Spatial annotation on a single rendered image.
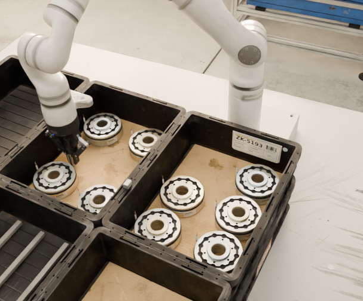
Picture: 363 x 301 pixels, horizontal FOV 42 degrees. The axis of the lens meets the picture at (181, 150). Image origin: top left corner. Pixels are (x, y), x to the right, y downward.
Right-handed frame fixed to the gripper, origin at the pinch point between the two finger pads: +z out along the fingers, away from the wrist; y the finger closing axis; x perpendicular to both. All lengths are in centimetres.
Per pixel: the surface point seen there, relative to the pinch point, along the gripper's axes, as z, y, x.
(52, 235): 2.7, 8.7, -19.7
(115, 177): 2.6, 11.5, 1.1
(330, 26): 57, 24, 187
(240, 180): -0.3, 40.7, 11.2
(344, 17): 51, 29, 190
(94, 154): 2.6, 2.4, 5.3
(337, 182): 16, 60, 36
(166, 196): -0.4, 27.5, -0.8
